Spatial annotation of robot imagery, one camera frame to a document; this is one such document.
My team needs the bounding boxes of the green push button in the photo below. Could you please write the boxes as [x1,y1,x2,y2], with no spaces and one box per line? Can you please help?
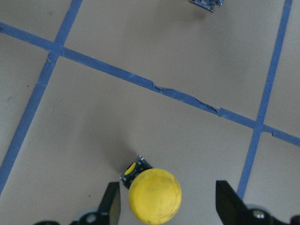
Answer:
[189,0,224,12]

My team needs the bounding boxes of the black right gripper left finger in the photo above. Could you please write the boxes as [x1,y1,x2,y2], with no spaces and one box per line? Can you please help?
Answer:
[94,182,121,225]

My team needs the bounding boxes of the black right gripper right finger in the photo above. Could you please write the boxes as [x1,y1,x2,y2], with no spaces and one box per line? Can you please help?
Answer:
[215,180,253,225]

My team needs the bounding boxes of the yellow push button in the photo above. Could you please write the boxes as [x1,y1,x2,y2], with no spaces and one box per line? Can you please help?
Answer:
[120,155,182,225]

